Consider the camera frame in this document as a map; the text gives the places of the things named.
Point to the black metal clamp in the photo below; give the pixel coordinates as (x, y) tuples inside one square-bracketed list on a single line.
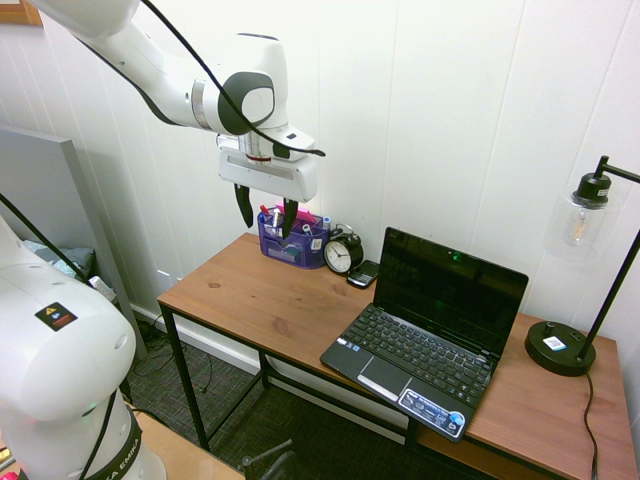
[(270, 462)]

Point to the black laptop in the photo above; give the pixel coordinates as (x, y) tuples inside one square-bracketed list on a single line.
[(450, 295)]

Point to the black twin bell alarm clock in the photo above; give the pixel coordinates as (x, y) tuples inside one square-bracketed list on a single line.
[(340, 255)]

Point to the red capped pen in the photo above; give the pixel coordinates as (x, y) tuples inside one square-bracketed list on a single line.
[(264, 208)]

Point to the light wooden robot table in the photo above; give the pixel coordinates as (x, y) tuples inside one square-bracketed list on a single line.
[(185, 450)]

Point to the black keypad phone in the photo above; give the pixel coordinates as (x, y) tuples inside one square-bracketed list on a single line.
[(362, 275)]

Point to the wooden picture frame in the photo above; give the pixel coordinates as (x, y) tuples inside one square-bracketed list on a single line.
[(20, 12)]

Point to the teal pillow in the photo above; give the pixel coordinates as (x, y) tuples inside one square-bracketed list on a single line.
[(70, 257)]

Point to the pink sticky note pad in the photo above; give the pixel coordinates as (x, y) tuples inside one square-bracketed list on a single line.
[(306, 215)]

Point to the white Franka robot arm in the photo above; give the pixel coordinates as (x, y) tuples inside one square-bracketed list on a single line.
[(150, 60)]

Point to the purple mesh desk organizer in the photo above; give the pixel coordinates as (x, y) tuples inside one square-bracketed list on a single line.
[(295, 252)]

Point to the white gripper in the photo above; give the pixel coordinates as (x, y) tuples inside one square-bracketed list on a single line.
[(270, 177)]

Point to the patterned tissue box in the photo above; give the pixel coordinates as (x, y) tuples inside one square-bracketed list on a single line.
[(102, 289)]

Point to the white blank wall plate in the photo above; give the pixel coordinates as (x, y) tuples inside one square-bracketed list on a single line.
[(166, 280)]

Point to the wooden desk black metal frame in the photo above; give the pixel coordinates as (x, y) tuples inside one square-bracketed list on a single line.
[(280, 295)]

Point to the blue capped white marker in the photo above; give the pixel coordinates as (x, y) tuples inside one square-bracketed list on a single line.
[(326, 221)]

